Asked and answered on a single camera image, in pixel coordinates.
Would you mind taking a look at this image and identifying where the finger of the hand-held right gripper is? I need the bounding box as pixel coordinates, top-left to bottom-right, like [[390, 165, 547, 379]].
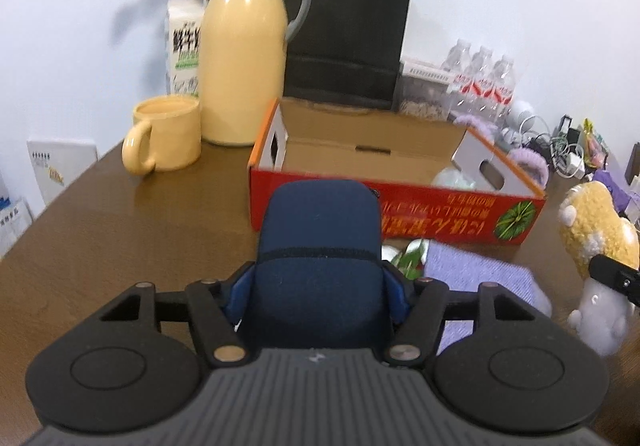
[[588, 253, 640, 307]]

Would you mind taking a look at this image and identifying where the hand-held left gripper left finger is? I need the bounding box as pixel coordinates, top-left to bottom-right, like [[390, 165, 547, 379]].
[[92, 262, 256, 369]]

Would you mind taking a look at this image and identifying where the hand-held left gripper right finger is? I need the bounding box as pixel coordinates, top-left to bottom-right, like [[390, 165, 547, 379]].
[[382, 262, 543, 369]]

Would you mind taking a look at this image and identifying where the yellow and white plush toy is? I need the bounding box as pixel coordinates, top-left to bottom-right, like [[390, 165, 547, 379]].
[[556, 181, 640, 357]]

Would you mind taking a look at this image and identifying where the purple cloth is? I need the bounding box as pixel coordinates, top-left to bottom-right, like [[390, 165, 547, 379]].
[[422, 240, 553, 334]]

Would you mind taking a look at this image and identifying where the red cardboard box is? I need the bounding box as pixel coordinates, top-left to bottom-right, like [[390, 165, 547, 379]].
[[248, 97, 548, 247]]

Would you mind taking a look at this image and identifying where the navy blue zip case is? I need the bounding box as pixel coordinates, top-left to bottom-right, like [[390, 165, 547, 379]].
[[237, 180, 401, 352]]

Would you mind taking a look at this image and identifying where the purple packet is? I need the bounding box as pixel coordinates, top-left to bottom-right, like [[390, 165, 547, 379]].
[[592, 168, 632, 207]]

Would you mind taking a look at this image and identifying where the white charger plug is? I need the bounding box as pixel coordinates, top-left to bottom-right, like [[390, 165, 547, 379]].
[[560, 153, 587, 179]]

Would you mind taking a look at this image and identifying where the white crumpled wrap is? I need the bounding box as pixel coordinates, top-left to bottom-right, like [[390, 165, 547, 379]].
[[431, 165, 478, 189]]

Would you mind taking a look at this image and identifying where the yellow green packet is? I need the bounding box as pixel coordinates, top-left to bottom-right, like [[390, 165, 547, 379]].
[[581, 118, 609, 167]]

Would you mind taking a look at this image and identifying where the purple fluffy headband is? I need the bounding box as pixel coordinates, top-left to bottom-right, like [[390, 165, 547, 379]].
[[450, 112, 501, 139], [502, 147, 551, 189]]

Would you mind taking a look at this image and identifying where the yellow mug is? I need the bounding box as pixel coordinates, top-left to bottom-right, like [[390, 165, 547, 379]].
[[121, 94, 202, 177]]

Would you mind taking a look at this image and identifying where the clear sunflower seed container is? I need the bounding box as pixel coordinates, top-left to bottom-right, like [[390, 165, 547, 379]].
[[397, 70, 458, 119]]

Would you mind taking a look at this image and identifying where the flat white printed box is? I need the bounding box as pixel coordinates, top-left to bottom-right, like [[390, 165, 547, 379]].
[[402, 56, 458, 79]]

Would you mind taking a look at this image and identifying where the yellow thermos jug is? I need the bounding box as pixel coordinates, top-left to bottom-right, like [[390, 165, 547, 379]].
[[200, 0, 314, 147]]

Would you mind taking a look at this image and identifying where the white milk carton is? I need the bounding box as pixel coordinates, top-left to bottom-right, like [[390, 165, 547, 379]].
[[165, 0, 211, 99]]

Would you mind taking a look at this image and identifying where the black paper bag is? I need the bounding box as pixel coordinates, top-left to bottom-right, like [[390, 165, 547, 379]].
[[284, 0, 415, 111]]

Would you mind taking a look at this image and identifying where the tangle of charger cables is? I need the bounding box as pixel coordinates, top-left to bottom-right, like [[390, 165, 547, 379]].
[[520, 116, 588, 179]]

